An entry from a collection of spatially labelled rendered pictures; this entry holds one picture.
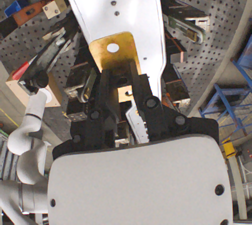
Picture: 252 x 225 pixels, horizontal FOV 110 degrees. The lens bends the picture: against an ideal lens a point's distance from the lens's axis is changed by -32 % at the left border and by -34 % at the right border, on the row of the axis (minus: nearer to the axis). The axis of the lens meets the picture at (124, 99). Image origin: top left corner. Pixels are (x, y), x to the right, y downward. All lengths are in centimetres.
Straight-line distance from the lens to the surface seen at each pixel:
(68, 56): 80
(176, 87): 63
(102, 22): 37
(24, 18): 27
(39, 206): 46
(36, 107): 84
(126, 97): 16
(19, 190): 45
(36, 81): 21
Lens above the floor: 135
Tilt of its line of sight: 39 degrees down
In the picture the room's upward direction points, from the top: 175 degrees clockwise
